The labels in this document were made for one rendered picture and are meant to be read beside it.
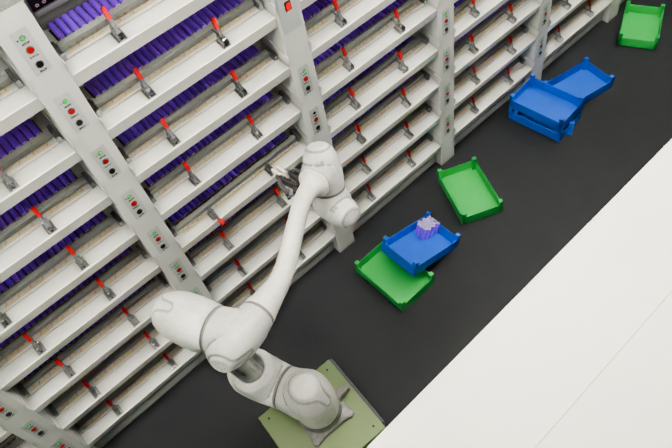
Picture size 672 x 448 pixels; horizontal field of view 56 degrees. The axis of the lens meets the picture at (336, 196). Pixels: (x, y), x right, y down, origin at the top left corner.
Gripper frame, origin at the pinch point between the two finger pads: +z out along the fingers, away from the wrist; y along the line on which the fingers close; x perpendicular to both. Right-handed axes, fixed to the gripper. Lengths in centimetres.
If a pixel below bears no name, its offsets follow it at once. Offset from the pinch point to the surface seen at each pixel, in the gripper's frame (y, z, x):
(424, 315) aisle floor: 22, -23, -90
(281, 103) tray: 14.7, 7.2, 18.5
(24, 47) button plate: -48, -18, 86
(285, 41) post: 18.9, -6.5, 44.3
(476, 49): 114, 13, -22
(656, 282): -11, -146, 56
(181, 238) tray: -40.3, 9.0, -2.8
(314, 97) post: 24.4, 0.8, 16.4
